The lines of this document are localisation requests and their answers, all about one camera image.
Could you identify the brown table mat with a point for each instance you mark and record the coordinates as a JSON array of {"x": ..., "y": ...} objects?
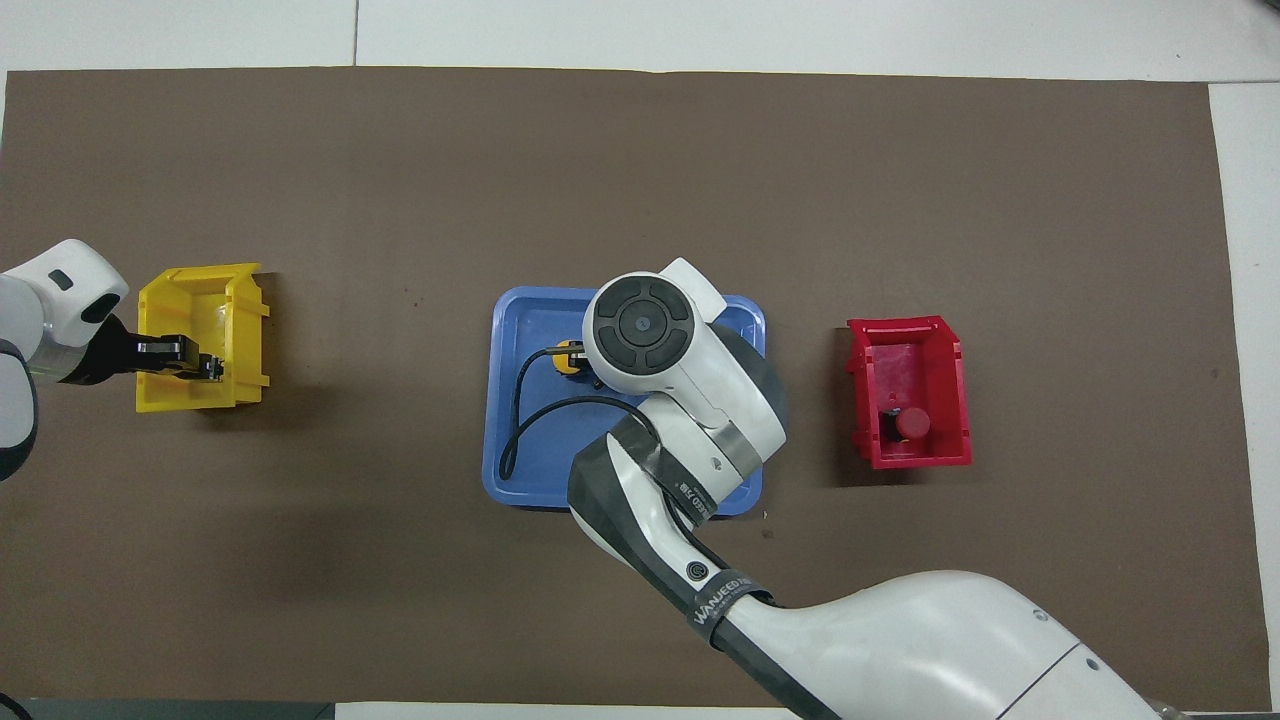
[{"x": 640, "y": 180}]

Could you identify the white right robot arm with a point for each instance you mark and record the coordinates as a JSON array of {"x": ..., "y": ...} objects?
[{"x": 900, "y": 640}]

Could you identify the yellow push button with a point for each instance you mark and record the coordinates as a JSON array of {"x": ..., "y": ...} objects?
[{"x": 568, "y": 357}]

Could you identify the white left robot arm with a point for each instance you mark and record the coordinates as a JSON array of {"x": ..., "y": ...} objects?
[{"x": 45, "y": 310}]

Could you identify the red push button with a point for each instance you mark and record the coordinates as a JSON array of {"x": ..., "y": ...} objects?
[{"x": 912, "y": 425}]

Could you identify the yellow plastic bin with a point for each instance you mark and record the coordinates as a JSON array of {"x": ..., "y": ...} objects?
[{"x": 195, "y": 300}]

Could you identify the red plastic bin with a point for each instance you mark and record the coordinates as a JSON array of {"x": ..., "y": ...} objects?
[{"x": 905, "y": 365}]

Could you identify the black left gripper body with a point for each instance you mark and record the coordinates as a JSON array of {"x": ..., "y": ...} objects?
[{"x": 130, "y": 355}]

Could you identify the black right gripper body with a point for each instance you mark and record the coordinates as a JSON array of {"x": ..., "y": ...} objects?
[{"x": 585, "y": 383}]

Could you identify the blue plastic tray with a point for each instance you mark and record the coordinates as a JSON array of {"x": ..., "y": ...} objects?
[{"x": 540, "y": 320}]

